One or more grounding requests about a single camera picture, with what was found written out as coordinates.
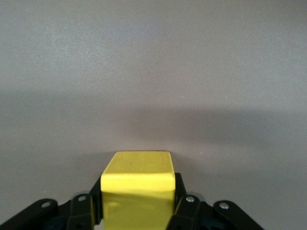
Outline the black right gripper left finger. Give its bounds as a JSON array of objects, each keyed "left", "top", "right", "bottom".
[{"left": 0, "top": 178, "right": 104, "bottom": 230}]

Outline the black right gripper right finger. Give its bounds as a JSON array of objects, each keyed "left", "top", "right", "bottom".
[{"left": 167, "top": 172, "right": 264, "bottom": 230}]

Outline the yellow wooden block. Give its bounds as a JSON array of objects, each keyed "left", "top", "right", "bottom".
[{"left": 100, "top": 150, "right": 176, "bottom": 230}]

